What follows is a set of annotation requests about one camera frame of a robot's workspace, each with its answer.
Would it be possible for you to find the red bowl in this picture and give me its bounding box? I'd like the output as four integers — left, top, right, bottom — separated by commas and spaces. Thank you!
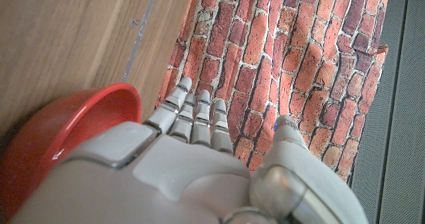
0, 82, 143, 223

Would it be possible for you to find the red brick printed backdrop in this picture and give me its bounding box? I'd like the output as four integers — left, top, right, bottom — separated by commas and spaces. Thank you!
155, 0, 392, 185

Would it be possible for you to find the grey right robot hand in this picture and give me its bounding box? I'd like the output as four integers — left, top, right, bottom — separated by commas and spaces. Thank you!
9, 76, 369, 224

